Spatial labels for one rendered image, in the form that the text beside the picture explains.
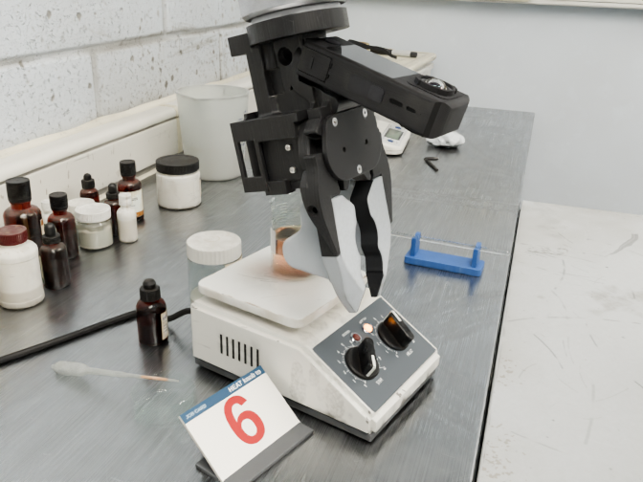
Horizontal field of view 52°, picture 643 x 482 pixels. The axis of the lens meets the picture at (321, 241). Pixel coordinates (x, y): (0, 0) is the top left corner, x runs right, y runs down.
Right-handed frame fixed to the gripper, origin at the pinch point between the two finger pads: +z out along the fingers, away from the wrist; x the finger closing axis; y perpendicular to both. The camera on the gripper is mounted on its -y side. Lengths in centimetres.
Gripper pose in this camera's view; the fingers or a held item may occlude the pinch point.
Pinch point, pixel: (370, 288)
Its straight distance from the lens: 49.9
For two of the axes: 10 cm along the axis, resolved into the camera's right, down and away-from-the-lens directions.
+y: -8.1, 0.1, 5.9
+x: -5.6, 3.0, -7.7
